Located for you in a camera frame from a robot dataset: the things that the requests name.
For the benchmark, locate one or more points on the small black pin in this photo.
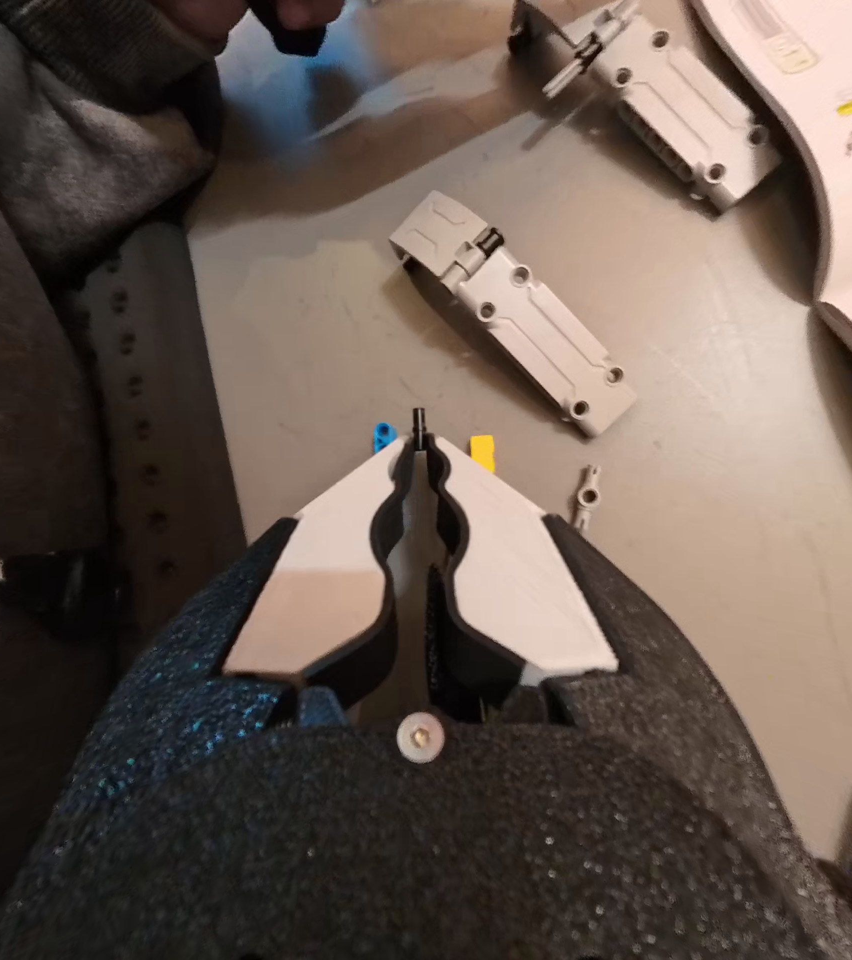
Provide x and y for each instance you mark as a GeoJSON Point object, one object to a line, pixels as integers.
{"type": "Point", "coordinates": [419, 427]}

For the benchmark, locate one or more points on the grey brick panel assembly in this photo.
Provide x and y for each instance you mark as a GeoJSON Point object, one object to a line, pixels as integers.
{"type": "Point", "coordinates": [681, 97]}

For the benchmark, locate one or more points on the person's left forearm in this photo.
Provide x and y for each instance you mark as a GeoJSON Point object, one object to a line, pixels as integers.
{"type": "Point", "coordinates": [81, 112]}

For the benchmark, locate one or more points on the yellow wedge brick piece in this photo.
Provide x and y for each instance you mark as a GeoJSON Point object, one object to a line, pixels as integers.
{"type": "Point", "coordinates": [484, 450]}

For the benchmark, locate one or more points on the open instruction booklet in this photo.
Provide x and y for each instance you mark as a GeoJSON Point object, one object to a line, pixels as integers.
{"type": "Point", "coordinates": [846, 112]}

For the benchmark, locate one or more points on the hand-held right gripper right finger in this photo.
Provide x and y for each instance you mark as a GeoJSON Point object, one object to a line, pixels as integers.
{"type": "Point", "coordinates": [531, 600]}

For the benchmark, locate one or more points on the grey brick frame piece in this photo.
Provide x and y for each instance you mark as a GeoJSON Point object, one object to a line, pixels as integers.
{"type": "Point", "coordinates": [546, 337]}

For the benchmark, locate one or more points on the blue brick beam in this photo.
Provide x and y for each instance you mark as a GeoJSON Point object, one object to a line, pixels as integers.
{"type": "Point", "coordinates": [382, 435]}

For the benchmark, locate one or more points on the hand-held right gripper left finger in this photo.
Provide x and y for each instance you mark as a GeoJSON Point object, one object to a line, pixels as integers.
{"type": "Point", "coordinates": [306, 600]}

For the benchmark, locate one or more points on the grey pin connector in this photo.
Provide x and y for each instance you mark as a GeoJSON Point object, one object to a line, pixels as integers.
{"type": "Point", "coordinates": [587, 495]}

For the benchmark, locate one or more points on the grey desk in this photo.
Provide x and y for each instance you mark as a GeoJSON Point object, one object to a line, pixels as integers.
{"type": "Point", "coordinates": [696, 562]}

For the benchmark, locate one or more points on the black perforated panel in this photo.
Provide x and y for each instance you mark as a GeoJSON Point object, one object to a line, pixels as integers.
{"type": "Point", "coordinates": [163, 412]}

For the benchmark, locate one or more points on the person's left hand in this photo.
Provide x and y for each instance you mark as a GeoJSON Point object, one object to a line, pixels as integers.
{"type": "Point", "coordinates": [201, 15]}

